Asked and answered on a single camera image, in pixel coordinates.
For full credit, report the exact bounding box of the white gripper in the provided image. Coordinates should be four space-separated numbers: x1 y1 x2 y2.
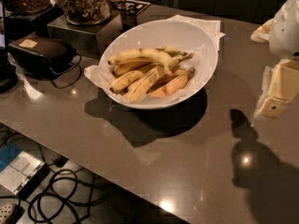
259 0 299 118

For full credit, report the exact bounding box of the yellow banana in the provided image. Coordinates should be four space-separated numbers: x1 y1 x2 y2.
128 65 164 103
107 48 194 77
110 70 144 92

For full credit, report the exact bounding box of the white paper napkin behind bowl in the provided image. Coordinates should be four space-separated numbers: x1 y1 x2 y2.
169 15 225 49

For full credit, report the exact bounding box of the brownish banana right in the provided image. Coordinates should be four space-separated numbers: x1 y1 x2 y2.
149 67 195 98

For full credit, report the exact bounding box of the white oval bowl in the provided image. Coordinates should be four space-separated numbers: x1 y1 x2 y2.
99 20 218 109

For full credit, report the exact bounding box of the greenish banana at back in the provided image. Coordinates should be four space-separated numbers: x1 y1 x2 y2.
156 46 187 57

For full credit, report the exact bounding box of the small banana under top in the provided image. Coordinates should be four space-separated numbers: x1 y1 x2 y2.
112 62 150 76

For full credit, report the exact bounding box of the white paper bowl liner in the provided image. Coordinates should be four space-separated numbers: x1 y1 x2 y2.
84 45 209 109

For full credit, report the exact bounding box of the dark metal stand block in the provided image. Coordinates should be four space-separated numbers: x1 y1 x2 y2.
48 11 122 59

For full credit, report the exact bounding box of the glass jar of granola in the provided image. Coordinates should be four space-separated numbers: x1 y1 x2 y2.
58 0 111 25

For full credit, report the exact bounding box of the black device with label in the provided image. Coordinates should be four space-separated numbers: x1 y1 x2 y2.
8 33 78 80

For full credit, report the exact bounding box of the white box on floor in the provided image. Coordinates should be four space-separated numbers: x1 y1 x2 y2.
0 151 45 199

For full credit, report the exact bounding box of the black cable on table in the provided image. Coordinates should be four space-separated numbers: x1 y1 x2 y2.
50 53 83 90

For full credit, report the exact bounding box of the black cable on floor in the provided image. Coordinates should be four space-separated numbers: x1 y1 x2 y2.
27 167 107 224

